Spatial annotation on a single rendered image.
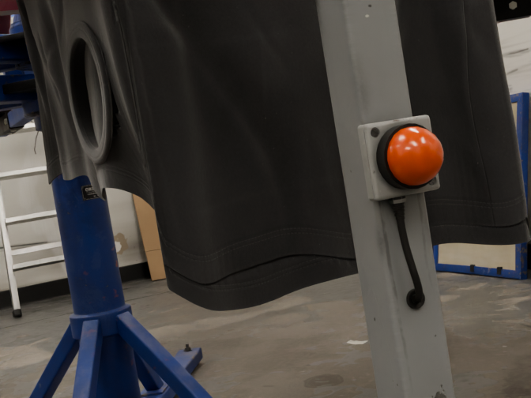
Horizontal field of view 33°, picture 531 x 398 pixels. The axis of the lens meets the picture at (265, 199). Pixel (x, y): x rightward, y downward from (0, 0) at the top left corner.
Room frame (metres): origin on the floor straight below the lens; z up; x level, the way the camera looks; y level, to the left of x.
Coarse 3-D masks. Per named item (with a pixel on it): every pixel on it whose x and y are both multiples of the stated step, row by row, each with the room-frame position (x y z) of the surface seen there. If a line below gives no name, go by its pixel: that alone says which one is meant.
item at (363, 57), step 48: (336, 0) 0.59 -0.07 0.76; (384, 0) 0.59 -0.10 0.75; (336, 48) 0.60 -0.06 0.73; (384, 48) 0.59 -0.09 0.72; (336, 96) 0.61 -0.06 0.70; (384, 96) 0.59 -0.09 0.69; (384, 192) 0.57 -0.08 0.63; (384, 240) 0.58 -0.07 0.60; (384, 288) 0.58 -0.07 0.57; (432, 288) 0.59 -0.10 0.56; (384, 336) 0.59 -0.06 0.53; (432, 336) 0.59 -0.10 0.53; (384, 384) 0.60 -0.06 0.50; (432, 384) 0.59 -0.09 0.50
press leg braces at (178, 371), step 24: (72, 336) 2.19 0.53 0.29; (96, 336) 2.03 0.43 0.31; (144, 336) 2.06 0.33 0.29; (72, 360) 2.25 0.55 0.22; (96, 360) 2.00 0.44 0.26; (144, 360) 2.37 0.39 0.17; (168, 360) 2.02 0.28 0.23; (48, 384) 2.26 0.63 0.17; (96, 384) 1.98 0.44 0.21; (144, 384) 2.44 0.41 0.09; (168, 384) 2.01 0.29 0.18; (192, 384) 1.99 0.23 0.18
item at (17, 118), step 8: (0, 112) 2.94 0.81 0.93; (8, 112) 2.89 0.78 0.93; (16, 112) 2.72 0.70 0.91; (0, 120) 3.05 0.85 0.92; (8, 120) 2.89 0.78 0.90; (16, 120) 2.74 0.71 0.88; (24, 120) 2.69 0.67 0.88; (0, 128) 3.08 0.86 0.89; (8, 128) 2.90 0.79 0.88; (16, 128) 2.91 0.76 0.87; (0, 136) 3.23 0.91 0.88
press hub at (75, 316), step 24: (72, 192) 2.08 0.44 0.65; (72, 216) 2.08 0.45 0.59; (96, 216) 2.10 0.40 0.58; (72, 240) 2.09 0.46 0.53; (96, 240) 2.09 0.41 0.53; (72, 264) 2.09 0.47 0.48; (96, 264) 2.09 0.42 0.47; (72, 288) 2.11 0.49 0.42; (96, 288) 2.08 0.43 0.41; (120, 288) 2.13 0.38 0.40; (96, 312) 2.08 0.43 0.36; (120, 312) 2.10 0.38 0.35; (120, 336) 2.10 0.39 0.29; (120, 360) 2.10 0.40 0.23; (120, 384) 2.09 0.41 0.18
